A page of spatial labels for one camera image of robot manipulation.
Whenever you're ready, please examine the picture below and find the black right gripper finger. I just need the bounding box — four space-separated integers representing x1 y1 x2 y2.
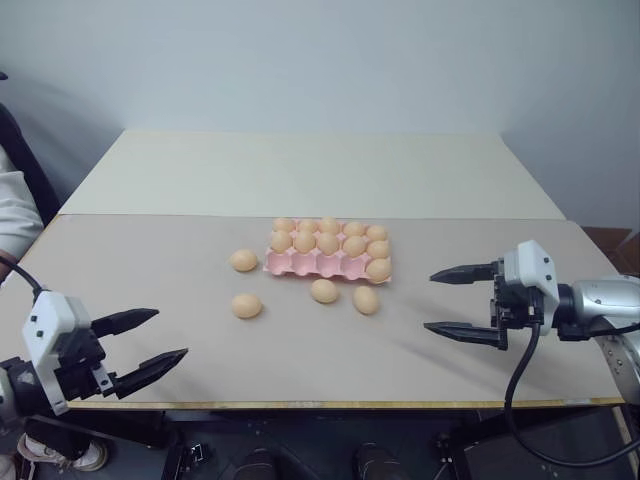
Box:
429 260 502 286
423 321 507 350

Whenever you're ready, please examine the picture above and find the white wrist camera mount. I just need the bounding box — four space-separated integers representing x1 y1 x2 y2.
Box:
21 290 94 417
501 239 561 338

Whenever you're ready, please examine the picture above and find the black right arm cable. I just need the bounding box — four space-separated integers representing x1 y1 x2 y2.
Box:
502 319 640 468

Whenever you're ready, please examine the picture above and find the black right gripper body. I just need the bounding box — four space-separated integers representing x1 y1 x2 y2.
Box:
488 258 545 352

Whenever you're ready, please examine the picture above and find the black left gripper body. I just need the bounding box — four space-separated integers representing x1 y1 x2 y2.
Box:
53 325 122 402

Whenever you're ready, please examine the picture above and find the person's white-sleeved arm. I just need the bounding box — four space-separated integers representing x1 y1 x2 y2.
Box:
0 143 46 262

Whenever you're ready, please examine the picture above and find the pink egg tray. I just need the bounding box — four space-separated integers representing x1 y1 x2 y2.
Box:
262 217 393 287

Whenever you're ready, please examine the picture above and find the dark rounded shape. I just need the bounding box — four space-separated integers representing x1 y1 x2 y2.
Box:
238 446 282 480

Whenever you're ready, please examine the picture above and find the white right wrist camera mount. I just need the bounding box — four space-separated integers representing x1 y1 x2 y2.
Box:
501 239 561 338

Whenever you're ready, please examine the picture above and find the white and pink shoe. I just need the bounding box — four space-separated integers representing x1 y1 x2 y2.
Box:
16 431 109 474

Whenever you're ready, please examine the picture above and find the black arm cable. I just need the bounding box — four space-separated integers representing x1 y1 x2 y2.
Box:
502 319 640 468
0 253 50 295

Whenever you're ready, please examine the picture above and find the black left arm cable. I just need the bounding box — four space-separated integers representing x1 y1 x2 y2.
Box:
0 253 50 295

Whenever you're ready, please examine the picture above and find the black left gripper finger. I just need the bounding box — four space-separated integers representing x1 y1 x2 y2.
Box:
113 347 190 400
91 307 161 339

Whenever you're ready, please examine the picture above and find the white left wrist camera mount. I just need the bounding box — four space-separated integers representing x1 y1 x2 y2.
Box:
21 290 94 417

